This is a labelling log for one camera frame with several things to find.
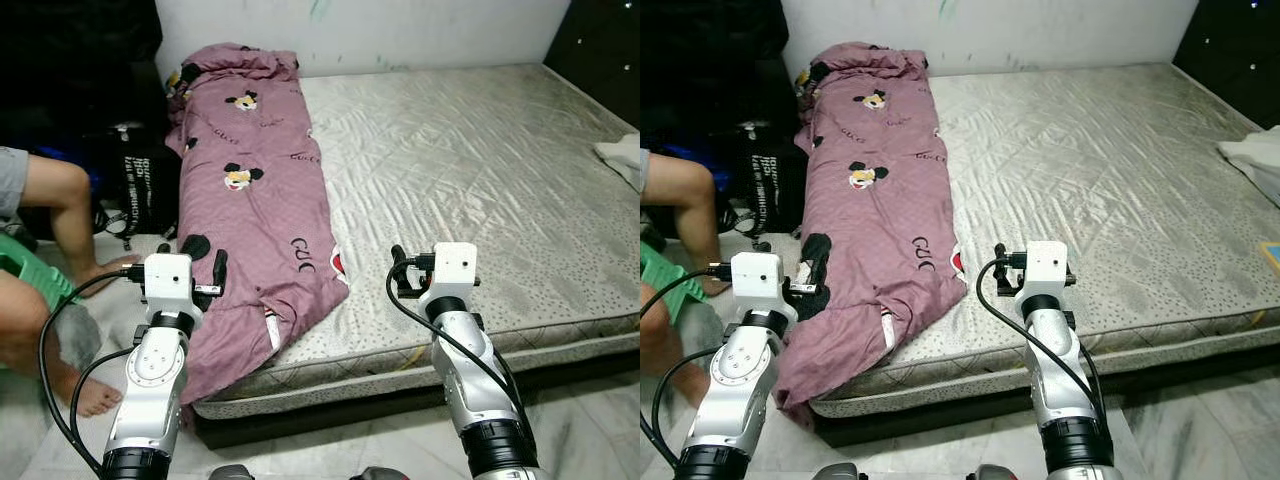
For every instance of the white pillow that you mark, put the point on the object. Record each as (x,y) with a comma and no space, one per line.
(622,158)
(1255,160)

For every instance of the colourful children's book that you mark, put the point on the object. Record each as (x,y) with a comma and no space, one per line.
(1272,255)

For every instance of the pink cartoon print blanket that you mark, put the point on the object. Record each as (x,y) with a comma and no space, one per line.
(875,220)
(255,220)

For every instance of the black backpack with white print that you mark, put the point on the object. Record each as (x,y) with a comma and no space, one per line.
(145,185)
(770,185)

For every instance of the person in grey shorts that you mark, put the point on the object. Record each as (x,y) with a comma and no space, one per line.
(50,220)
(680,200)

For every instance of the green plastic stool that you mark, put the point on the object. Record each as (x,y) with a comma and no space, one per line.
(35,265)
(665,270)

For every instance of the blue cloth bag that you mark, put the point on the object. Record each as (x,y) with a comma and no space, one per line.
(70,165)
(715,160)

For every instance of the white quilted mattress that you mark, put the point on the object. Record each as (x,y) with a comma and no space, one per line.
(470,170)
(1090,170)

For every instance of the silver left robot leg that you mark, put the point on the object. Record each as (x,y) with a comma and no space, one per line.
(835,473)
(230,473)

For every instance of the silver robot leg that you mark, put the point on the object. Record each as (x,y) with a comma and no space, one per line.
(378,473)
(230,473)
(835,473)
(990,473)

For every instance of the silver right robot leg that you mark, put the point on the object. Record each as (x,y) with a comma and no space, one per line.
(990,473)
(378,473)

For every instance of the black tufted headboard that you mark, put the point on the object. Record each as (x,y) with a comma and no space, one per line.
(1235,45)
(605,50)

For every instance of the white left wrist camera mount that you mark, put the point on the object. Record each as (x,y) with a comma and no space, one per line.
(757,278)
(168,278)

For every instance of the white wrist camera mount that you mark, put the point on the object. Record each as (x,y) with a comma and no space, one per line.
(168,278)
(757,278)
(450,268)
(1045,265)

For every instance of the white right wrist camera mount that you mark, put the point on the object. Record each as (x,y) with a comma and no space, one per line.
(1045,265)
(450,268)

